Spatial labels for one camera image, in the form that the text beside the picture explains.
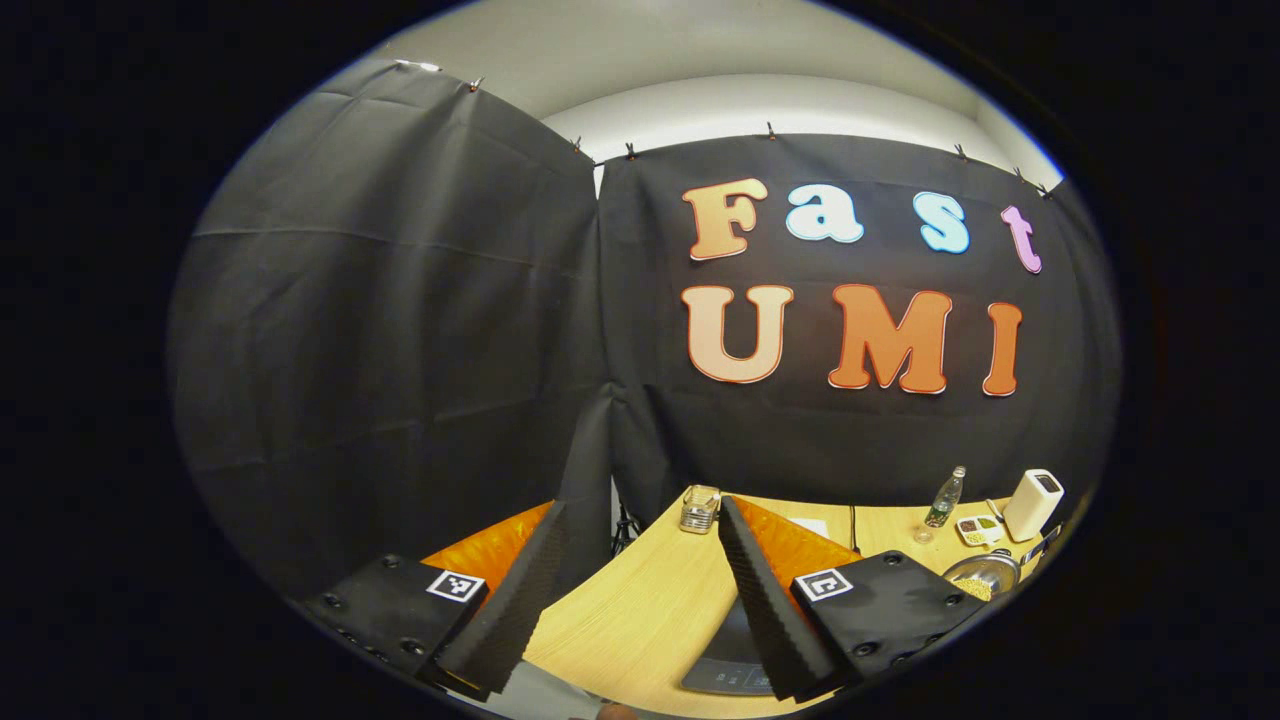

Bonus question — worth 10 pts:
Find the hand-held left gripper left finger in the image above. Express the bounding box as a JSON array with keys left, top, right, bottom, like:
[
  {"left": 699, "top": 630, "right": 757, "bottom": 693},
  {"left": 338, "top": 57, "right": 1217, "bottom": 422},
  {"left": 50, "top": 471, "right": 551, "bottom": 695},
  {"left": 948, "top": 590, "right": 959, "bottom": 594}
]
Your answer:
[{"left": 300, "top": 500, "right": 573, "bottom": 704}]

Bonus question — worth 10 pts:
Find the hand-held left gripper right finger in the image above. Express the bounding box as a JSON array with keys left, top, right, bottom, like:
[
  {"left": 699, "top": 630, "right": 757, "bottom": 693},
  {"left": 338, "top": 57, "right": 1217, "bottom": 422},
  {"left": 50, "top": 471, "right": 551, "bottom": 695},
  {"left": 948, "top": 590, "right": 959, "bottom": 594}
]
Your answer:
[{"left": 717, "top": 495, "right": 1016, "bottom": 704}]

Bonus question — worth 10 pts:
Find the black induction cooktop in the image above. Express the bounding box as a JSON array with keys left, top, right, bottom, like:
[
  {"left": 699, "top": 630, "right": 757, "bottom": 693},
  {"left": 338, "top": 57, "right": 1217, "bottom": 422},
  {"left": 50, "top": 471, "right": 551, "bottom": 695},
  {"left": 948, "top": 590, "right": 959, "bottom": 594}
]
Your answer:
[{"left": 682, "top": 598, "right": 776, "bottom": 697}]

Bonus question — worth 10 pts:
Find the steel pot with black handle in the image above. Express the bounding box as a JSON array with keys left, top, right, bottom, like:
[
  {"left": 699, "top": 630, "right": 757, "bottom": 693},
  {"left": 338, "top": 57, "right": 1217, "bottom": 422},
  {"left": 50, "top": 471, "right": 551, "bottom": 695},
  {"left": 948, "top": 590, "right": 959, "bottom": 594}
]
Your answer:
[{"left": 942, "top": 525, "right": 1063, "bottom": 603}]

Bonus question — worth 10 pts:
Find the clear plastic water bottle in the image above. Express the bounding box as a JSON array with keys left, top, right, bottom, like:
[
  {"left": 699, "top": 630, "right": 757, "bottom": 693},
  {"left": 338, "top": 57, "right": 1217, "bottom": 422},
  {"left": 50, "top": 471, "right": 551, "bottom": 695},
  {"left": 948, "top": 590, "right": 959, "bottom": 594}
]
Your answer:
[{"left": 924, "top": 466, "right": 967, "bottom": 529}]

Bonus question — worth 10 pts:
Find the black backdrop cloth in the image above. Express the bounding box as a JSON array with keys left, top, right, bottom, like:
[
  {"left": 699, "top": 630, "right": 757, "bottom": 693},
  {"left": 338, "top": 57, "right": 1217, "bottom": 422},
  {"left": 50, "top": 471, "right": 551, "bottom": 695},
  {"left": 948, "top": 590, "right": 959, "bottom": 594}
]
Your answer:
[{"left": 168, "top": 58, "right": 1121, "bottom": 601}]

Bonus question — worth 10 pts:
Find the white toaster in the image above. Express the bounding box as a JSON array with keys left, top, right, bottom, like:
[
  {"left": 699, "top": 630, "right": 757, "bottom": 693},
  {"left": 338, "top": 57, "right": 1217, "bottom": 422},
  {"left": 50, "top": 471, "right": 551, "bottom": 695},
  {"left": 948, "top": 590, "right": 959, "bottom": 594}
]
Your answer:
[{"left": 1002, "top": 469, "right": 1065, "bottom": 543}]

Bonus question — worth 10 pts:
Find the small metal wire rack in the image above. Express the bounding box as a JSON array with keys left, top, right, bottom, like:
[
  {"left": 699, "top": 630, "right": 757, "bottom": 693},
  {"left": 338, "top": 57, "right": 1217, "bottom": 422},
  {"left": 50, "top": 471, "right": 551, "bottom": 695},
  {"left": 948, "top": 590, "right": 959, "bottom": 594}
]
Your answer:
[{"left": 679, "top": 485, "right": 721, "bottom": 535}]

